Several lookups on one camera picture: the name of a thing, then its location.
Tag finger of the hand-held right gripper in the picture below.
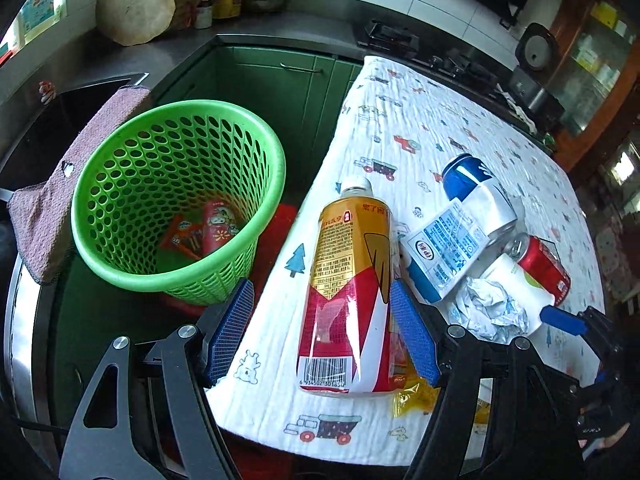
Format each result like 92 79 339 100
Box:
539 305 623 356

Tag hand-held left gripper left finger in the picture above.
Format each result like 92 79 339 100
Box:
60 277 256 480

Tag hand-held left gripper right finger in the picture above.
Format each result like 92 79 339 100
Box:
390 280 588 480

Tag red drink can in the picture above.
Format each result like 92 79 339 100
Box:
502 233 572 307

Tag white paper cup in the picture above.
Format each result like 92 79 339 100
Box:
481 254 557 333

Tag yellow plastic wrapper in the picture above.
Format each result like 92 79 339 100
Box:
390 320 442 418

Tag white paper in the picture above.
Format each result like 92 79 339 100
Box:
454 276 531 343

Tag white blue carton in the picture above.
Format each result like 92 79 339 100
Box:
401 197 490 305

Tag yellow red drink bottle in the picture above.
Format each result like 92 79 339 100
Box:
297 176 401 397

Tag blue white crushed can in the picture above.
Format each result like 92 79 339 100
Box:
442 153 518 246

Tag green plastic basket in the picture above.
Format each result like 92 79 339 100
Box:
71 100 287 307

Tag person's right hand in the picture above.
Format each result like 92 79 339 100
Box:
577 432 623 453

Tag orange snack packet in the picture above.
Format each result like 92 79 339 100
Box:
161 215 203 261

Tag red packets in basket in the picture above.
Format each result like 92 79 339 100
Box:
200 199 240 256

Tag red plastic stool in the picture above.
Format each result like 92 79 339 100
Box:
160 202 298 316

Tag white rag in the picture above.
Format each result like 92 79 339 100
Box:
505 95 537 127

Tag pink towel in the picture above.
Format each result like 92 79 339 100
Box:
7 85 153 285

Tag printed white tablecloth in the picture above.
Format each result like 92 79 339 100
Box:
205 55 606 468

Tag green kitchen cabinet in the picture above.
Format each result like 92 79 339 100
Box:
150 45 363 211

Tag wooden glass cabinet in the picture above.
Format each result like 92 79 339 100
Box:
547 0 640 171

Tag black rice cooker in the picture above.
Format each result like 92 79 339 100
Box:
510 22 561 111

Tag steel sink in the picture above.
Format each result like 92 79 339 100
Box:
0 72 151 196

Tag black gas stove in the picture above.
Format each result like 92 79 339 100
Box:
356 20 541 131

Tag round wooden chopping block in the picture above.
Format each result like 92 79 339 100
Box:
96 0 201 47

